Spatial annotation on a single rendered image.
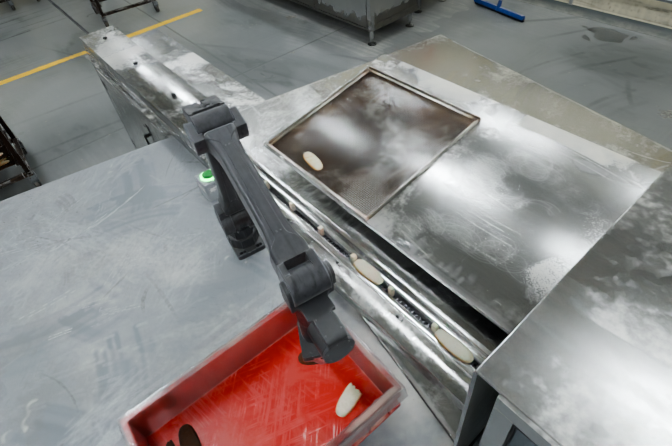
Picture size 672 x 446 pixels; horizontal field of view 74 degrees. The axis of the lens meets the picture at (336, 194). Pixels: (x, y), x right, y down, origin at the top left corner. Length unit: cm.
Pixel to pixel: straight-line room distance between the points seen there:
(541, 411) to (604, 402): 7
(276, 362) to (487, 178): 74
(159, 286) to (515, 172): 103
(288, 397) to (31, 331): 72
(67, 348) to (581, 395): 115
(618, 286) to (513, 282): 49
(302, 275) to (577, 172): 88
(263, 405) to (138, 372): 32
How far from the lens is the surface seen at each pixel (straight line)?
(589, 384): 60
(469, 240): 120
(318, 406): 106
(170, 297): 131
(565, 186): 132
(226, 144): 86
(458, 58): 215
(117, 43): 256
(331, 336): 72
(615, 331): 64
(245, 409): 109
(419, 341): 108
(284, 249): 73
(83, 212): 170
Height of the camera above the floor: 181
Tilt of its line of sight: 44 degrees down
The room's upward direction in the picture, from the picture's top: 7 degrees counter-clockwise
